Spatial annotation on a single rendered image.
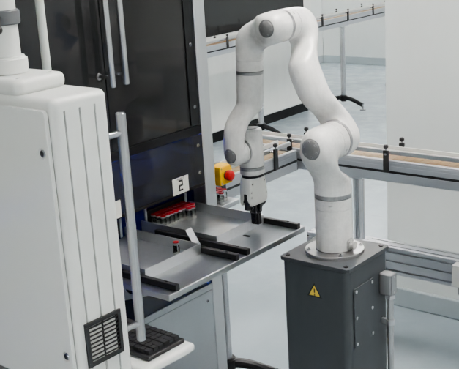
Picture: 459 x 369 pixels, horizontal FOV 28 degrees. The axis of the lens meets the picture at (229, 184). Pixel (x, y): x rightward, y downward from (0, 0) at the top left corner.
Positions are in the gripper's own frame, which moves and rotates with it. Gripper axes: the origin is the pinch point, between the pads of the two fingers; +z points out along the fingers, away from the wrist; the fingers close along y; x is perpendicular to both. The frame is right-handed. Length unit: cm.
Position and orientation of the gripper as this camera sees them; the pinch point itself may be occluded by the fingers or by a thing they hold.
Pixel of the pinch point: (256, 217)
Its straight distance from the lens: 314.9
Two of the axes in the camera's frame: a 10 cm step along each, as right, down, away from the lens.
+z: 0.9, 9.6, 2.6
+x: 7.8, 1.0, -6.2
